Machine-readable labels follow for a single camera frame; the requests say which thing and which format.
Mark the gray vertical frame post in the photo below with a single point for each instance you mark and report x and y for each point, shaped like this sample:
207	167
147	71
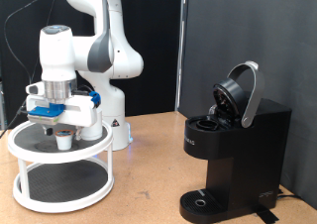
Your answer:
2	111

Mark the orange-rimmed coffee pod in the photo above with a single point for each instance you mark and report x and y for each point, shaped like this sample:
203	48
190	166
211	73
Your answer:
64	141

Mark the black curtain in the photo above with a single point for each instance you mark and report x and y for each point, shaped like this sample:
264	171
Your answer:
155	68

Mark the wrist camera on blue mount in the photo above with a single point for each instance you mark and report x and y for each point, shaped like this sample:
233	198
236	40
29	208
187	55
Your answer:
46	111

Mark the white two-tier turntable shelf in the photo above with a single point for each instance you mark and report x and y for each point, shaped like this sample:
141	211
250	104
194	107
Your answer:
62	181

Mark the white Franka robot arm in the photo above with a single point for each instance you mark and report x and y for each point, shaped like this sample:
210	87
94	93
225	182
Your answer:
56	58

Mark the black Keurig coffee machine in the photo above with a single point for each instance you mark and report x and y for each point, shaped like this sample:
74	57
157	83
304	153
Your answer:
244	158

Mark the black tape strip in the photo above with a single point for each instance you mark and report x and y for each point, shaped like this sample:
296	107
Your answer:
267	215

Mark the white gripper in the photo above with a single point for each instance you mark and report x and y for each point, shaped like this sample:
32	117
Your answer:
82	113

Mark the dark gray backdrop panel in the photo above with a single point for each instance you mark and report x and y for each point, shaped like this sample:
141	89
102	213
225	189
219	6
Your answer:
247	25

